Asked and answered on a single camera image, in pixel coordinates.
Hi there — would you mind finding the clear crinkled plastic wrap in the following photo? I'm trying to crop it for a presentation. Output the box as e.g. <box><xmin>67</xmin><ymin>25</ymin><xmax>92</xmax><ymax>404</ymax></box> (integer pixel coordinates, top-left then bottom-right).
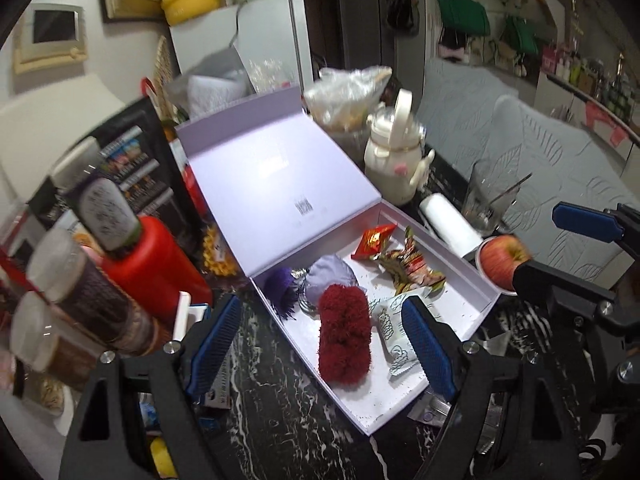
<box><xmin>247</xmin><ymin>57</ymin><xmax>296</xmax><ymax>93</ymax></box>

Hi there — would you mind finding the dark hanging bag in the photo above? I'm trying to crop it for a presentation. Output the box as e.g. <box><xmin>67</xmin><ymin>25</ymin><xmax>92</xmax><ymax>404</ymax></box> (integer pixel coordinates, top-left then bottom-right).
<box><xmin>386</xmin><ymin>0</ymin><xmax>420</xmax><ymax>36</ymax></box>

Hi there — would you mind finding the dark bottle with white label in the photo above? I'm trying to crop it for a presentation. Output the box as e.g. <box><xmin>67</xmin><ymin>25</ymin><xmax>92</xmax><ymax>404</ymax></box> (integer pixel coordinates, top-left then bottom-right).
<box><xmin>67</xmin><ymin>177</ymin><xmax>143</xmax><ymax>256</ymax></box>

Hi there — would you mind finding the woven round mat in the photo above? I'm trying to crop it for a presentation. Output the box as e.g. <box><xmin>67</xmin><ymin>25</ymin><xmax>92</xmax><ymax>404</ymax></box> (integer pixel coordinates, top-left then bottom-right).
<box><xmin>152</xmin><ymin>35</ymin><xmax>176</xmax><ymax>121</ymax></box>

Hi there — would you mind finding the grey leaf-pattern sofa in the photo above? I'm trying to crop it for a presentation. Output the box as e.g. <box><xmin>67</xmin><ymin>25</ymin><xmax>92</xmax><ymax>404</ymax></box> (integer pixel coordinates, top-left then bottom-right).
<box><xmin>415</xmin><ymin>57</ymin><xmax>640</xmax><ymax>291</ymax></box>

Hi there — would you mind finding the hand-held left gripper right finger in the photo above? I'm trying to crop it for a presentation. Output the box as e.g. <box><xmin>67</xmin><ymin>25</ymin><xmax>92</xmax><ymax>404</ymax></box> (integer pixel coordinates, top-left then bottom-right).
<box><xmin>401</xmin><ymin>296</ymin><xmax>598</xmax><ymax>480</ymax></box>

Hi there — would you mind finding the red fluffy scrunchie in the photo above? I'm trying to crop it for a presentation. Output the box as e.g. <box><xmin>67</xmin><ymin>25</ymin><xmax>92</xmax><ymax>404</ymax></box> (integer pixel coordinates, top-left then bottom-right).
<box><xmin>317</xmin><ymin>284</ymin><xmax>373</xmax><ymax>386</ymax></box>

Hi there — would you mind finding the cream water bottle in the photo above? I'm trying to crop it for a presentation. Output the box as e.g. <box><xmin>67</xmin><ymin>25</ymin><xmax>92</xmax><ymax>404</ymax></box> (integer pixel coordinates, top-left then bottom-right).
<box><xmin>363</xmin><ymin>89</ymin><xmax>436</xmax><ymax>206</ymax></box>

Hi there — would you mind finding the white printed card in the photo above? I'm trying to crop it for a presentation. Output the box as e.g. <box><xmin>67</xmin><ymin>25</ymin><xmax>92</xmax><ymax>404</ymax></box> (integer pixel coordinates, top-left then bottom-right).
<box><xmin>205</xmin><ymin>380</ymin><xmax>231</xmax><ymax>411</ymax></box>

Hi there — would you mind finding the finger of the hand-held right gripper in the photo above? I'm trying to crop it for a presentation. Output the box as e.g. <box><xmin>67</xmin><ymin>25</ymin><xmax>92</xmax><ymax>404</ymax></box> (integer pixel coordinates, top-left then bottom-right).
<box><xmin>512</xmin><ymin>257</ymin><xmax>618</xmax><ymax>326</ymax></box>
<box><xmin>552</xmin><ymin>202</ymin><xmax>640</xmax><ymax>261</ymax></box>

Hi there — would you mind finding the purple fluffy pompom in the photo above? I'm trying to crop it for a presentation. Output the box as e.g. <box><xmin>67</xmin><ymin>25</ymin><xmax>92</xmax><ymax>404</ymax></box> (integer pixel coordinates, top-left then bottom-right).
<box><xmin>262</xmin><ymin>266</ymin><xmax>303</xmax><ymax>321</ymax></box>

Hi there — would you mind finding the clear glass cup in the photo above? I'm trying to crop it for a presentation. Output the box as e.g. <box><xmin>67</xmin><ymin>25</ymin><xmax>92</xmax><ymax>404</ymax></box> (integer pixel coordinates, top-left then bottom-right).
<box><xmin>461</xmin><ymin>159</ymin><xmax>521</xmax><ymax>236</ymax></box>

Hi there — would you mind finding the yellow flower decoration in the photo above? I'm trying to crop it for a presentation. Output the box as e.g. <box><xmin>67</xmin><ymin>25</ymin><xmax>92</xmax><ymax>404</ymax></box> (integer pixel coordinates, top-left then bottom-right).
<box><xmin>202</xmin><ymin>225</ymin><xmax>238</xmax><ymax>276</ymax></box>

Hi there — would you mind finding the small white box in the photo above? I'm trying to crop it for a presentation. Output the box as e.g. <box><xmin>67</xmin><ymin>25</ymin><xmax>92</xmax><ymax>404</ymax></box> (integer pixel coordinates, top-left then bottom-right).
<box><xmin>172</xmin><ymin>290</ymin><xmax>211</xmax><ymax>341</ymax></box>

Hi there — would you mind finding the white refrigerator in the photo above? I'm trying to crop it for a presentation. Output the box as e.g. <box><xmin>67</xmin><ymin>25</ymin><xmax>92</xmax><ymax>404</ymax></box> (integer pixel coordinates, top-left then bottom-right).
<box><xmin>169</xmin><ymin>0</ymin><xmax>315</xmax><ymax>96</ymax></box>

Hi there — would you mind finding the red candy packet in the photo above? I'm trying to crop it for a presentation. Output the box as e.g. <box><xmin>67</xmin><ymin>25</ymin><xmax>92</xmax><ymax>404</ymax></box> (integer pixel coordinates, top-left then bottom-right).
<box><xmin>352</xmin><ymin>224</ymin><xmax>397</xmax><ymax>261</ymax></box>

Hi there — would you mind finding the silver blister pack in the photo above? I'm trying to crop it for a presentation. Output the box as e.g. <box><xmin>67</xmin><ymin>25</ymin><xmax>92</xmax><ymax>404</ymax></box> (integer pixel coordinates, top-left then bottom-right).
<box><xmin>407</xmin><ymin>395</ymin><xmax>453</xmax><ymax>426</ymax></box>

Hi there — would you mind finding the white paper towel roll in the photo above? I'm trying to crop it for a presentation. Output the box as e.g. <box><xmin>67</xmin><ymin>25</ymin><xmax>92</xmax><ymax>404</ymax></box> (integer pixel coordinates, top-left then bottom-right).
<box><xmin>419</xmin><ymin>192</ymin><xmax>483</xmax><ymax>256</ymax></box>

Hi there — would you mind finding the row of small bottles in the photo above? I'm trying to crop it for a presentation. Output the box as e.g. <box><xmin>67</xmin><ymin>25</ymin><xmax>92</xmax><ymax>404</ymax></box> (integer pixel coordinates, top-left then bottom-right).
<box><xmin>542</xmin><ymin>45</ymin><xmax>640</xmax><ymax>121</ymax></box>

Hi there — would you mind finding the clear jar with white lid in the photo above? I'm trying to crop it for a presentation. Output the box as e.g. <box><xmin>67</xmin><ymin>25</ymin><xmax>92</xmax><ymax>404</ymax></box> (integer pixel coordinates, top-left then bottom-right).
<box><xmin>25</xmin><ymin>232</ymin><xmax>156</xmax><ymax>351</ymax></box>
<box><xmin>10</xmin><ymin>290</ymin><xmax>101</xmax><ymax>376</ymax></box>

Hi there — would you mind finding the lilac fabric pouch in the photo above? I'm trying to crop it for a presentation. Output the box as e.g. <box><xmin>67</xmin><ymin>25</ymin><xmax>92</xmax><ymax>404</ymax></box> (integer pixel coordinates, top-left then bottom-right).
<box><xmin>300</xmin><ymin>254</ymin><xmax>357</xmax><ymax>311</ymax></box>

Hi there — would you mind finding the black printed box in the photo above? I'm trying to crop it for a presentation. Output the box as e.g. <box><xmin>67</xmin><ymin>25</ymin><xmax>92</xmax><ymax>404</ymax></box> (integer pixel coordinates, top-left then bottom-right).
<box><xmin>30</xmin><ymin>97</ymin><xmax>201</xmax><ymax>261</ymax></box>

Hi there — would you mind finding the wall intercom panel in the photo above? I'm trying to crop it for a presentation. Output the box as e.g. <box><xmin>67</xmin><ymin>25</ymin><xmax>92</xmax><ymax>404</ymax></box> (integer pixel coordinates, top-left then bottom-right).
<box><xmin>12</xmin><ymin>4</ymin><xmax>88</xmax><ymax>76</ymax></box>

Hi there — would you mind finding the lilac gift box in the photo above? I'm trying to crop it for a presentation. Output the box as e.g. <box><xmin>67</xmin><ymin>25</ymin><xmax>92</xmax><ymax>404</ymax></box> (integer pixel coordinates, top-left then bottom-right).
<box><xmin>176</xmin><ymin>85</ymin><xmax>501</xmax><ymax>436</ymax></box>

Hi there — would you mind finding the grey plastic bag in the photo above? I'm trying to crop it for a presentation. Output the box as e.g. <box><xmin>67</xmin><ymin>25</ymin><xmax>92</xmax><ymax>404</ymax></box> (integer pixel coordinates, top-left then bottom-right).
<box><xmin>167</xmin><ymin>50</ymin><xmax>251</xmax><ymax>116</ymax></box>

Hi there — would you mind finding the red plastic bottle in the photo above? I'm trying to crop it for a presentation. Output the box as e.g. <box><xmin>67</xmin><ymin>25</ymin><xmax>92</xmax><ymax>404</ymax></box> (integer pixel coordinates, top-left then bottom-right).
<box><xmin>102</xmin><ymin>215</ymin><xmax>213</xmax><ymax>321</ymax></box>

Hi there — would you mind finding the clear plastic food bag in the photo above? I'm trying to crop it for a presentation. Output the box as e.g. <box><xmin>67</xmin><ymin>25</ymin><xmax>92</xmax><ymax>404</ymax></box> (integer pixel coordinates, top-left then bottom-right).
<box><xmin>304</xmin><ymin>66</ymin><xmax>393</xmax><ymax>131</ymax></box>

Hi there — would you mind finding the small green handbag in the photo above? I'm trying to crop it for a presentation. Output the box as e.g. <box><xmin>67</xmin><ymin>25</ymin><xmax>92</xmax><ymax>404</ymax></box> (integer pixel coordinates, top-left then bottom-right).
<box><xmin>502</xmin><ymin>15</ymin><xmax>541</xmax><ymax>56</ymax></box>

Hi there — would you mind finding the large green handbag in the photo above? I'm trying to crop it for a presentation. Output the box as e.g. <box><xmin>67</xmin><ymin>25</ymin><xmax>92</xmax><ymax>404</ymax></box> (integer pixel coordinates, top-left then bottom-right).
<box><xmin>434</xmin><ymin>0</ymin><xmax>491</xmax><ymax>36</ymax></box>

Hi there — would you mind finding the white packet with line drawing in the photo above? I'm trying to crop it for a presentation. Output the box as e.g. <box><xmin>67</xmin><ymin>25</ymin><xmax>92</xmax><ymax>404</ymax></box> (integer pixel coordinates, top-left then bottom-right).
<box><xmin>370</xmin><ymin>295</ymin><xmax>418</xmax><ymax>376</ymax></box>

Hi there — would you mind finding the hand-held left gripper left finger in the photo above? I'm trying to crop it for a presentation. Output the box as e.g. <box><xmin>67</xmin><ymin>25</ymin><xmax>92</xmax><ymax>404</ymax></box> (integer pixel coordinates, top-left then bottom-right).
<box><xmin>59</xmin><ymin>294</ymin><xmax>243</xmax><ymax>480</ymax></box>

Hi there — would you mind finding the gold red snack wrapper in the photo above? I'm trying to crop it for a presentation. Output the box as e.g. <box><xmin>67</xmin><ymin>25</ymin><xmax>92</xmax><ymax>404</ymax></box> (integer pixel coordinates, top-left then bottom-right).
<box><xmin>377</xmin><ymin>227</ymin><xmax>446</xmax><ymax>298</ymax></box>

